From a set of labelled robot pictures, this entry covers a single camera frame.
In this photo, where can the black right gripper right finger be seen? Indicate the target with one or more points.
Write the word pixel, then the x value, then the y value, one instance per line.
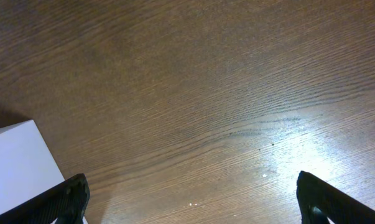
pixel 320 202

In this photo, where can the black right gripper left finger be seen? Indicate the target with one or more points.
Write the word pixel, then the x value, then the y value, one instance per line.
pixel 64 203

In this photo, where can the white cardboard box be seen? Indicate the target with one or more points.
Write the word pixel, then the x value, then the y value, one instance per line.
pixel 27 167

